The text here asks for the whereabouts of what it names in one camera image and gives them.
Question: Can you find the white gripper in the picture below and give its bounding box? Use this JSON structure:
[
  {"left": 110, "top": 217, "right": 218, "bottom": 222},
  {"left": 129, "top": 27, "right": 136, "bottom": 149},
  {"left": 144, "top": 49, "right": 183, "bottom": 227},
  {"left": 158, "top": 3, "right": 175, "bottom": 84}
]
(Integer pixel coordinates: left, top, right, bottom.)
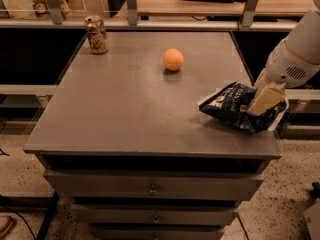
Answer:
[{"left": 246, "top": 39, "right": 320, "bottom": 116}]

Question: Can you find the blue potato chip bag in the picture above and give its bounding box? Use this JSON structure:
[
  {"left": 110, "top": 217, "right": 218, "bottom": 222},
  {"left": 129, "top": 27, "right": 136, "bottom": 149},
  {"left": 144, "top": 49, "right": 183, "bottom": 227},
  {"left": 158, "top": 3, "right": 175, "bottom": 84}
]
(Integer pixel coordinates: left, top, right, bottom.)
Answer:
[{"left": 198, "top": 82, "right": 287, "bottom": 133}]

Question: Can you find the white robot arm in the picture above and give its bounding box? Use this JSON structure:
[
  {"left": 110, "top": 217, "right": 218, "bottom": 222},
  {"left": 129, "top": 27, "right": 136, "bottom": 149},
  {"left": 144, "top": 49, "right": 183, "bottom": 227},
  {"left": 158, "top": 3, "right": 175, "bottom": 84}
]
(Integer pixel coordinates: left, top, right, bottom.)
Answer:
[{"left": 246, "top": 10, "right": 320, "bottom": 116}]

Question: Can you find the white paper bag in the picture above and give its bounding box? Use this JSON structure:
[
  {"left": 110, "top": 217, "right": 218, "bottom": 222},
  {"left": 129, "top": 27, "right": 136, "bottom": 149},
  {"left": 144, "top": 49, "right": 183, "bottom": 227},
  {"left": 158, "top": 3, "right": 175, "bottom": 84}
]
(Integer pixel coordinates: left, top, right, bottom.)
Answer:
[{"left": 0, "top": 0, "right": 70, "bottom": 20}]

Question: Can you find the orange fruit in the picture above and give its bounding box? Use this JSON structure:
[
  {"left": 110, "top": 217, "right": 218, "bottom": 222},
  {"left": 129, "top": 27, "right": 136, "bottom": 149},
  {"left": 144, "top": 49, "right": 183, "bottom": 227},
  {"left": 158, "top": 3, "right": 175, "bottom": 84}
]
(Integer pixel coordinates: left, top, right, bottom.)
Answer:
[{"left": 163, "top": 48, "right": 184, "bottom": 71}]

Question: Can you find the grey box on floor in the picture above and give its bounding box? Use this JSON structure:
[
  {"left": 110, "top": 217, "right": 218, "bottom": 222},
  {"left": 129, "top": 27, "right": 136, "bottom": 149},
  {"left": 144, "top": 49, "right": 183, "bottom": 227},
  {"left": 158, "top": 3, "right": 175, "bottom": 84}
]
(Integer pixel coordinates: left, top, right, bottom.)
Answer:
[{"left": 303, "top": 201, "right": 320, "bottom": 240}]

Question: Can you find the grey drawer cabinet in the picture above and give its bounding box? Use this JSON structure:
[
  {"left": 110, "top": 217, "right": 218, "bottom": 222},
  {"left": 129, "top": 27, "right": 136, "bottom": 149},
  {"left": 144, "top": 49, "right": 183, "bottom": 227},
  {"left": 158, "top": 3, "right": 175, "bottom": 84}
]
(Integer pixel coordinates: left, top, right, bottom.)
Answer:
[{"left": 23, "top": 31, "right": 283, "bottom": 240}]

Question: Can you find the top drawer with knob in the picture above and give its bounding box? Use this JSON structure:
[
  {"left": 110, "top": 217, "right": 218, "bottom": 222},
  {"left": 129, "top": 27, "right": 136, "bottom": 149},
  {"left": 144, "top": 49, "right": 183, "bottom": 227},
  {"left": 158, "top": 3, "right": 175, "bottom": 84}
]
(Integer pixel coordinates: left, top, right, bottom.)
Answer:
[{"left": 44, "top": 170, "right": 264, "bottom": 201}]

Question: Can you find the drawer with knob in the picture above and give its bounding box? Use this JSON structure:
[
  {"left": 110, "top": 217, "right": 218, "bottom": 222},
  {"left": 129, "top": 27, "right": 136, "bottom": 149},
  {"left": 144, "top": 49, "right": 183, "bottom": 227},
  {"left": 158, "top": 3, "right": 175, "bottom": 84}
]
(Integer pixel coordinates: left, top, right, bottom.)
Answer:
[
  {"left": 89, "top": 224, "right": 224, "bottom": 240},
  {"left": 71, "top": 204, "right": 238, "bottom": 226},
  {"left": 44, "top": 170, "right": 264, "bottom": 201}
]

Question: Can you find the gold soda can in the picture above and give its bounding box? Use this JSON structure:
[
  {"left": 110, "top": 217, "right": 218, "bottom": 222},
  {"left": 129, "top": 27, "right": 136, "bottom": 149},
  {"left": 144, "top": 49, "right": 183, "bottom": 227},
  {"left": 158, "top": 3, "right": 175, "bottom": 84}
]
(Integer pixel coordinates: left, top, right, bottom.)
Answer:
[{"left": 84, "top": 15, "right": 108, "bottom": 54}]

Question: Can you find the bottom drawer with knob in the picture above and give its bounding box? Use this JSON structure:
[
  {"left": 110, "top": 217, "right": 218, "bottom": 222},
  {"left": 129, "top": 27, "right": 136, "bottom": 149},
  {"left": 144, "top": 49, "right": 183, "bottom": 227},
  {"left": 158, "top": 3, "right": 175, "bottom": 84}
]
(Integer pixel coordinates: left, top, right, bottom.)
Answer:
[{"left": 89, "top": 224, "right": 224, "bottom": 240}]

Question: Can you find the middle drawer with knob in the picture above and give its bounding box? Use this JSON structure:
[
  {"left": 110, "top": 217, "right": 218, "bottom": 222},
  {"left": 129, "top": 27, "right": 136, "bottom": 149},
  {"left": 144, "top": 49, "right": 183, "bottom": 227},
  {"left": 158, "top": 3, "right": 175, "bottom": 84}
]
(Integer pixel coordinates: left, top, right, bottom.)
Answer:
[{"left": 71, "top": 204, "right": 238, "bottom": 226}]

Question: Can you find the red shoe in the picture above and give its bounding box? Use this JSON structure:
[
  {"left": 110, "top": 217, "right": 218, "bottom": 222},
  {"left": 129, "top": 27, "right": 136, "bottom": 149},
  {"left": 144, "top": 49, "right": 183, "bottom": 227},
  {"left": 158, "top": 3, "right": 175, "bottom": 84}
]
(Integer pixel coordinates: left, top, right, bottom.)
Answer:
[{"left": 0, "top": 216, "right": 13, "bottom": 238}]

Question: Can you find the black floor cable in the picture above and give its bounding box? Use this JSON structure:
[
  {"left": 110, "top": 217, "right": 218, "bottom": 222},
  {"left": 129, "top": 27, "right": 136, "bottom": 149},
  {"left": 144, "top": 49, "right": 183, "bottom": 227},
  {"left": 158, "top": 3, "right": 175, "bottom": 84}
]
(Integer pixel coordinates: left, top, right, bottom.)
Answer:
[{"left": 0, "top": 203, "right": 38, "bottom": 240}]

